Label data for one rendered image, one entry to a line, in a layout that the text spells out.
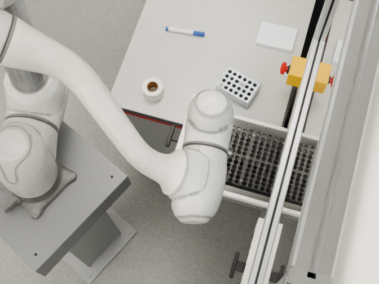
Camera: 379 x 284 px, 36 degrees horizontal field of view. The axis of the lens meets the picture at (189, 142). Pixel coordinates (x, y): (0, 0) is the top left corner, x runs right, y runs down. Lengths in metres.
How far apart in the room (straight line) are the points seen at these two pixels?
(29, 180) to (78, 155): 0.26
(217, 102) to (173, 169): 0.17
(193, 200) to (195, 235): 1.38
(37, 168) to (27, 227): 0.25
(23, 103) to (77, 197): 0.34
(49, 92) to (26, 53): 0.50
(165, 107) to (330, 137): 1.38
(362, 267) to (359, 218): 0.05
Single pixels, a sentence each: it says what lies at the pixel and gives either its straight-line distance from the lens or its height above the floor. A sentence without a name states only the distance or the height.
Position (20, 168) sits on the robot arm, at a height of 1.10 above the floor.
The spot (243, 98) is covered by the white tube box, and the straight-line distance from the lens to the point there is 1.92.
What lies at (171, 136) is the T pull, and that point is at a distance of 1.75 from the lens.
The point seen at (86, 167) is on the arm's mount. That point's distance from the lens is 1.82.
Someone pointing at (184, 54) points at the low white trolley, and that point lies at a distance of 2.03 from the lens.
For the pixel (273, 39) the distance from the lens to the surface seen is 2.06.
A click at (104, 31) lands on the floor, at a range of 3.01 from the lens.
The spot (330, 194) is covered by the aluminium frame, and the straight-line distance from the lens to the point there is 0.59.
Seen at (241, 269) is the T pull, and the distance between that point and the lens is 1.65.
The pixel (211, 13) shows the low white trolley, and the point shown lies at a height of 0.76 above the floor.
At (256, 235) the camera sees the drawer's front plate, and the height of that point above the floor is 0.93.
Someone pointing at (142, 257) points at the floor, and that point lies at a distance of 2.59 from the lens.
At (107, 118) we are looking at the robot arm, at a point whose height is 1.47.
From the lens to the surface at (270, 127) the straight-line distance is 1.78.
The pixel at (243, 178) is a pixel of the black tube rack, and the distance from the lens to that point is 1.72.
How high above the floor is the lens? 2.54
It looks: 70 degrees down
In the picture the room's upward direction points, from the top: 5 degrees counter-clockwise
